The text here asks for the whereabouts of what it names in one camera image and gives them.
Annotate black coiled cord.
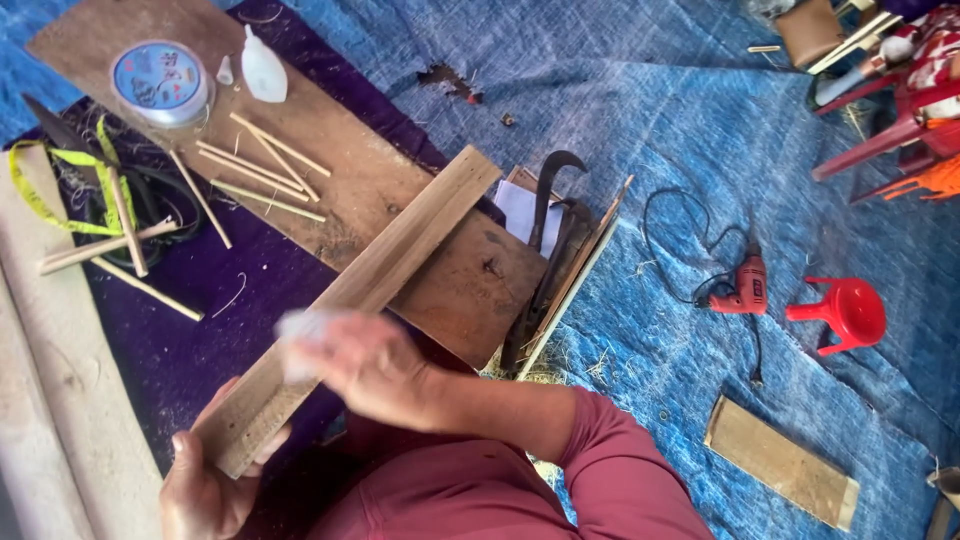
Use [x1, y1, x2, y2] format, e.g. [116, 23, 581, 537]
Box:
[84, 163, 208, 270]

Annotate dark knife blade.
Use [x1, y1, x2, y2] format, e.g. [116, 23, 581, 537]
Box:
[21, 93, 100, 165]

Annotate dark machete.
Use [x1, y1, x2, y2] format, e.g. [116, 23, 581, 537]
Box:
[500, 198, 599, 374]

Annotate thick bamboo stick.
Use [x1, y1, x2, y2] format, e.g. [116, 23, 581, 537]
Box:
[89, 256, 205, 323]
[108, 165, 150, 279]
[39, 217, 180, 276]

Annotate red plastic chair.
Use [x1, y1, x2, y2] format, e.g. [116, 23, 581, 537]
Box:
[810, 66, 960, 204]

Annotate beige mat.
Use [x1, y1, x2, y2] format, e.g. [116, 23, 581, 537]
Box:
[0, 144, 165, 540]

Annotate blue woven tarp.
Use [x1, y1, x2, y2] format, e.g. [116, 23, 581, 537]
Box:
[0, 0, 960, 540]

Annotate thin wooden slats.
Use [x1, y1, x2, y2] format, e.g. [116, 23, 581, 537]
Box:
[516, 174, 636, 381]

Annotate white glue bottle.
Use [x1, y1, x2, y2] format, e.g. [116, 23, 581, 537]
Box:
[240, 24, 289, 105]

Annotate white paper sheet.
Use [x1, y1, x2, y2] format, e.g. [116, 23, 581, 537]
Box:
[492, 179, 565, 261]

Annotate heap of dry straw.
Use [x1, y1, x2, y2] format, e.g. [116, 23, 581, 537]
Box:
[478, 339, 616, 387]

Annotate yellow measuring tape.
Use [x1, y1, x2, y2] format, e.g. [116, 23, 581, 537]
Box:
[8, 115, 141, 238]

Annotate clear fishing line spool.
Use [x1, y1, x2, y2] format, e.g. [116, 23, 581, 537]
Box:
[109, 39, 216, 129]

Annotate long pale wooden plank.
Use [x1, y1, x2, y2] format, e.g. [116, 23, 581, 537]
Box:
[193, 144, 504, 480]

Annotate orange plastic chair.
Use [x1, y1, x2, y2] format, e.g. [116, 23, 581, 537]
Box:
[851, 153, 960, 204]

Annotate white sandpaper piece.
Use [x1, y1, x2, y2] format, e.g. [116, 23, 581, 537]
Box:
[273, 307, 340, 385]

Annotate black drill cable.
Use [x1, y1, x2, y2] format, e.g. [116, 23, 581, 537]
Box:
[642, 186, 765, 389]

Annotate person's maroon shirt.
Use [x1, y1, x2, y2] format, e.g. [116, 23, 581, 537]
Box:
[300, 386, 717, 540]

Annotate person's right hand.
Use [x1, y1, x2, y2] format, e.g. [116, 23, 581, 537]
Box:
[288, 313, 445, 434]

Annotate brown box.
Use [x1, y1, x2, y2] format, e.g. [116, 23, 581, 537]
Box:
[773, 0, 846, 71]

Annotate curved dark sickle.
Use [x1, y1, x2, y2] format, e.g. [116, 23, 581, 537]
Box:
[528, 150, 590, 253]

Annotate large brown wooden board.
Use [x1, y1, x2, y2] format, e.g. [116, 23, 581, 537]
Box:
[26, 0, 549, 370]

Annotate red electric drill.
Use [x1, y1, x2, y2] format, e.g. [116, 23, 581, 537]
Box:
[693, 253, 770, 317]

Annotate pale wooden slat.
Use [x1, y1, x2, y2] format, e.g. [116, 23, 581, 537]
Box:
[805, 10, 906, 77]

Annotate small pale wooden board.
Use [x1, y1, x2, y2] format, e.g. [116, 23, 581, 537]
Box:
[702, 394, 862, 533]

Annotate scatter of thin bamboo sticks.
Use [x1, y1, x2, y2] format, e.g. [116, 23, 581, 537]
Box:
[168, 111, 333, 251]

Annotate purple cloth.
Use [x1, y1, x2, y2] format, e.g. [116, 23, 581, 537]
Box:
[3, 0, 505, 540]

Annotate small red plastic stool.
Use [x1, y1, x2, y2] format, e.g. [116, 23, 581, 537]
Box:
[784, 275, 888, 358]

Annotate person's left hand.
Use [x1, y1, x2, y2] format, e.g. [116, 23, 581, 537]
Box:
[159, 376, 294, 540]

